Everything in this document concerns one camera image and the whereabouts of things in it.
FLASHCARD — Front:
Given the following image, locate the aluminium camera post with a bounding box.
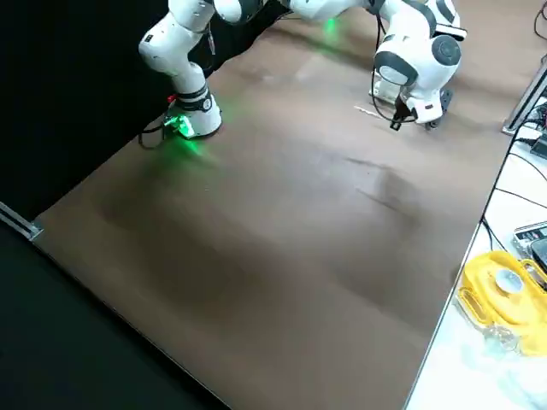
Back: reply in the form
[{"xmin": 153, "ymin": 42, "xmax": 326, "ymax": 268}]
[{"xmin": 501, "ymin": 63, "xmax": 547, "ymax": 136}]

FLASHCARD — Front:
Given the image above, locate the white test tube rack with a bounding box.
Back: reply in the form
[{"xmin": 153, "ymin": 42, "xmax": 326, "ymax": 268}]
[{"xmin": 368, "ymin": 78, "xmax": 405, "ymax": 104}]

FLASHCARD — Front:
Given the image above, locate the white round dish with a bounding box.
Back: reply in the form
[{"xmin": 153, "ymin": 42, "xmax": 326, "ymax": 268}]
[{"xmin": 493, "ymin": 268, "xmax": 526, "ymax": 296}]

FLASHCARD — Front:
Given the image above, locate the grey box with labels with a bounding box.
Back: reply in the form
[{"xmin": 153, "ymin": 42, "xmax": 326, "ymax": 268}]
[{"xmin": 511, "ymin": 220, "xmax": 547, "ymax": 257}]

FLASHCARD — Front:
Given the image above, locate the aluminium frame post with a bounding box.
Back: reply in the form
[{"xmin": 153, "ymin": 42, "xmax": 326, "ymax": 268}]
[{"xmin": 0, "ymin": 202, "xmax": 44, "ymax": 243}]

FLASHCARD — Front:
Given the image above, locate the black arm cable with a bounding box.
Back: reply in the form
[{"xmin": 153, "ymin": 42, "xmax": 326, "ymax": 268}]
[{"xmin": 369, "ymin": 6, "xmax": 403, "ymax": 126}]

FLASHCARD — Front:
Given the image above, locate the yellow plastic tray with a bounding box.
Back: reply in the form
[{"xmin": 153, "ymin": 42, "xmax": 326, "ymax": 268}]
[{"xmin": 458, "ymin": 250, "xmax": 547, "ymax": 358}]

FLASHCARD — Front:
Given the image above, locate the black base cable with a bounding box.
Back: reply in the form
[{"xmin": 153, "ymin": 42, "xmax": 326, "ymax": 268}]
[{"xmin": 138, "ymin": 120, "xmax": 173, "ymax": 150}]

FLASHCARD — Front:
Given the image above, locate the black device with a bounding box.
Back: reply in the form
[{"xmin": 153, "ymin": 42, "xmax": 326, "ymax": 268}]
[{"xmin": 529, "ymin": 238, "xmax": 547, "ymax": 274}]

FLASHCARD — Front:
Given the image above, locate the clear glass flask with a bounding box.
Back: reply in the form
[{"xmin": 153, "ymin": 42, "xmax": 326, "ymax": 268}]
[{"xmin": 482, "ymin": 323, "xmax": 521, "ymax": 354}]

